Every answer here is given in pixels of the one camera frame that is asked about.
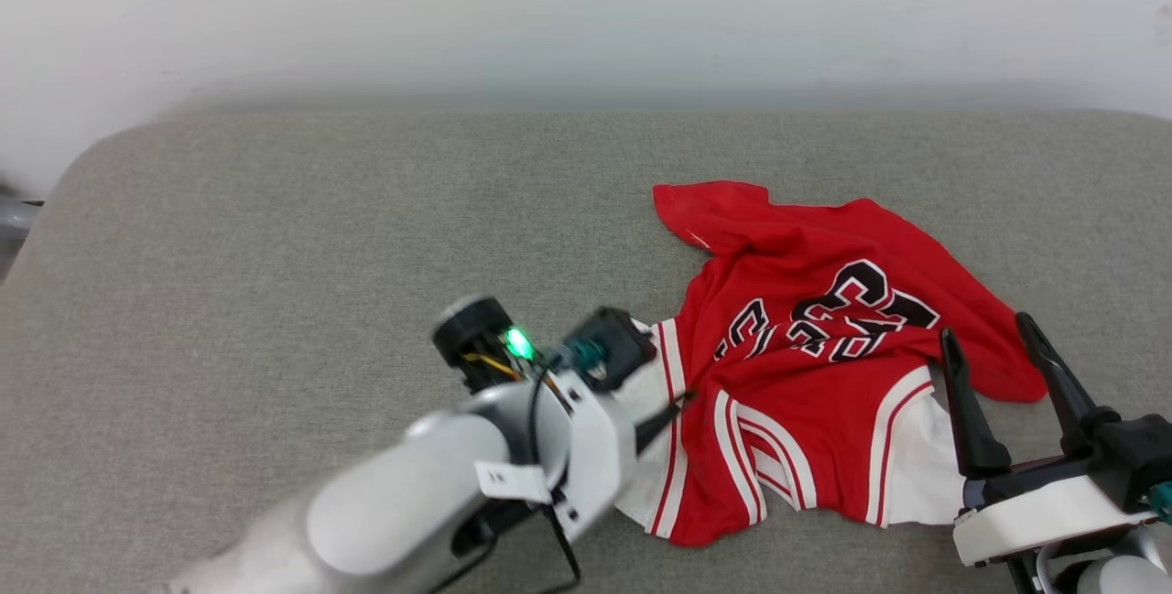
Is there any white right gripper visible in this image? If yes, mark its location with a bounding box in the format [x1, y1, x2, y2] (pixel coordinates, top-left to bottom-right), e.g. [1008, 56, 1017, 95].
[939, 311, 1162, 569]

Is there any teal left camera connector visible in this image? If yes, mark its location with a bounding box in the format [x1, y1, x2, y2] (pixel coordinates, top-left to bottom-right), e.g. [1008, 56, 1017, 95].
[566, 338, 607, 372]

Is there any grey metal frame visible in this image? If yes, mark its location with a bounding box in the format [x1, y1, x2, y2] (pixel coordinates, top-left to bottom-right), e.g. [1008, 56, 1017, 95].
[0, 194, 44, 282]

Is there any red basketball jersey white trim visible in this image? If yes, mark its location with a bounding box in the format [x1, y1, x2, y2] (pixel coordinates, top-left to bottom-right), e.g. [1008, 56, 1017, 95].
[613, 180, 1049, 547]

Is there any grey fabric sofa cushion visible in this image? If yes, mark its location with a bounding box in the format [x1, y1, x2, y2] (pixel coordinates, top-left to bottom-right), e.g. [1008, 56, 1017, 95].
[0, 109, 1172, 594]

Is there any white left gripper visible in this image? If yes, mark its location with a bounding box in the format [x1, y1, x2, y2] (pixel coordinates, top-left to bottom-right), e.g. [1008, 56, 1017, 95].
[548, 369, 699, 542]

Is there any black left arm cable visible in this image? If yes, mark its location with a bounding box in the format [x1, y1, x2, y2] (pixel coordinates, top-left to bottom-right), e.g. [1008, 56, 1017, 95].
[430, 363, 583, 594]

